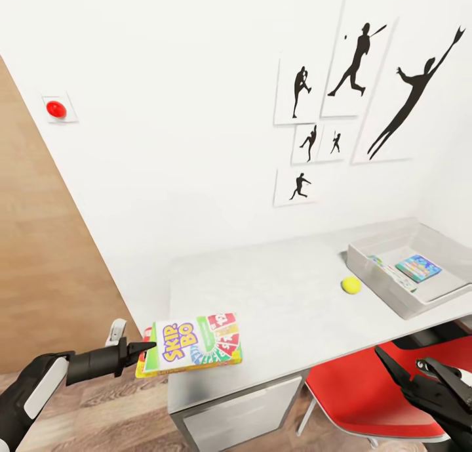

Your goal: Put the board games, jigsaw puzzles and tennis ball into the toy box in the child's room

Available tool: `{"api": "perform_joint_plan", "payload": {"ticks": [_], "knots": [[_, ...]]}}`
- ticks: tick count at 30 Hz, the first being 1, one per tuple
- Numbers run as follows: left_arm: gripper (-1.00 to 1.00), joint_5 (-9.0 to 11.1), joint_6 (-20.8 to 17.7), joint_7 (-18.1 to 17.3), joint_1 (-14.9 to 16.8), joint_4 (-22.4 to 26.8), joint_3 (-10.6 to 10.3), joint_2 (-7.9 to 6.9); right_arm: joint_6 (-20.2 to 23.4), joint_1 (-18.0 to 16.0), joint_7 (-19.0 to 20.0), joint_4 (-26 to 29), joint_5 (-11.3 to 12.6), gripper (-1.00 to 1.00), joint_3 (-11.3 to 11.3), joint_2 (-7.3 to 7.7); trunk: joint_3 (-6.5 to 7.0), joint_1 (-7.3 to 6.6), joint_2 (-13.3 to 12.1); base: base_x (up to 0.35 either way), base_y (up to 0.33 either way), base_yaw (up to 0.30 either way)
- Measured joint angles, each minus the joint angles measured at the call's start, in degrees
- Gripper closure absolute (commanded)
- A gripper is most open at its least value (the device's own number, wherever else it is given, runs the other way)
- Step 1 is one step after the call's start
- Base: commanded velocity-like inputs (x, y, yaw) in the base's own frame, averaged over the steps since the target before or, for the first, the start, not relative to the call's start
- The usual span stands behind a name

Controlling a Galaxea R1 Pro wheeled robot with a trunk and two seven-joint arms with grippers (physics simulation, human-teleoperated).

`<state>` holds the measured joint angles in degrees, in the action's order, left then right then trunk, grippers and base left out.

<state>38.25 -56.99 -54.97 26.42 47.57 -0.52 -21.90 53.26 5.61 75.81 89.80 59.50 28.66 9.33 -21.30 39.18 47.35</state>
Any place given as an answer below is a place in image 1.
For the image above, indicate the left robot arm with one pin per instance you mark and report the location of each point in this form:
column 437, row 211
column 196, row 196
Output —
column 25, row 399

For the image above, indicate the tennis ball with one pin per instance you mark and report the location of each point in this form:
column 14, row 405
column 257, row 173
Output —
column 351, row 285

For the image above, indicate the board game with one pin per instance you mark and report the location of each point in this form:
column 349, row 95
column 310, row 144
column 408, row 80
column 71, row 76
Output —
column 418, row 268
column 403, row 281
column 190, row 344

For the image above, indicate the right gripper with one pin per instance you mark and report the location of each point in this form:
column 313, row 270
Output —
column 448, row 401

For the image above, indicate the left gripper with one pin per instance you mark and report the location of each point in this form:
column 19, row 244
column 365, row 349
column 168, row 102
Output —
column 113, row 359

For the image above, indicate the toy box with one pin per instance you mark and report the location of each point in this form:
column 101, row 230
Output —
column 392, row 247

